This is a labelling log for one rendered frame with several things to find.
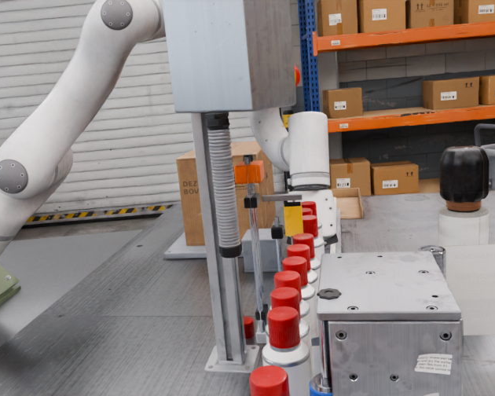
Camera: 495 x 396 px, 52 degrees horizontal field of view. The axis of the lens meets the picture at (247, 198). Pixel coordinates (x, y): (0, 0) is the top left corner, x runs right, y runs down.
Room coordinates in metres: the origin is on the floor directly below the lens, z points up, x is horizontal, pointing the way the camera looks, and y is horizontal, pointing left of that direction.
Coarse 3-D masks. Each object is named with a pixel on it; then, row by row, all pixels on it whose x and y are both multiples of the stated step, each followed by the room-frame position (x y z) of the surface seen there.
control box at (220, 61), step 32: (192, 0) 0.75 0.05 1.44; (224, 0) 0.70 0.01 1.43; (256, 0) 0.69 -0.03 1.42; (288, 0) 0.74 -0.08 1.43; (192, 32) 0.75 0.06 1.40; (224, 32) 0.70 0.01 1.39; (256, 32) 0.69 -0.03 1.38; (288, 32) 0.74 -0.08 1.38; (192, 64) 0.76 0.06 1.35; (224, 64) 0.71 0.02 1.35; (256, 64) 0.69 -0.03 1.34; (288, 64) 0.73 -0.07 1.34; (192, 96) 0.76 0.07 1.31; (224, 96) 0.71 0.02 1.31; (256, 96) 0.68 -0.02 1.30; (288, 96) 0.73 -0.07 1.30
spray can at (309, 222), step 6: (306, 216) 0.86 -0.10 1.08; (312, 216) 0.86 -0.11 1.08; (306, 222) 0.84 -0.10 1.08; (312, 222) 0.84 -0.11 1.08; (306, 228) 0.84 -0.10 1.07; (312, 228) 0.84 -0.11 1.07; (312, 234) 0.84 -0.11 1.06; (318, 234) 0.85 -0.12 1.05; (318, 240) 0.84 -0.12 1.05; (318, 246) 0.83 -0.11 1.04; (318, 252) 0.83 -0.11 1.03; (318, 258) 0.83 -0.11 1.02
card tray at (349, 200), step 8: (336, 192) 1.98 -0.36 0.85; (344, 192) 1.97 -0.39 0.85; (352, 192) 1.96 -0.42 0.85; (336, 200) 1.93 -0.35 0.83; (344, 200) 1.92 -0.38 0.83; (352, 200) 1.91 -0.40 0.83; (360, 200) 1.76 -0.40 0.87; (344, 208) 1.80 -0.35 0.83; (352, 208) 1.79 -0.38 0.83; (360, 208) 1.78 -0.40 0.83; (344, 216) 1.70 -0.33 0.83; (352, 216) 1.69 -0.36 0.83; (360, 216) 1.68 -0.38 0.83
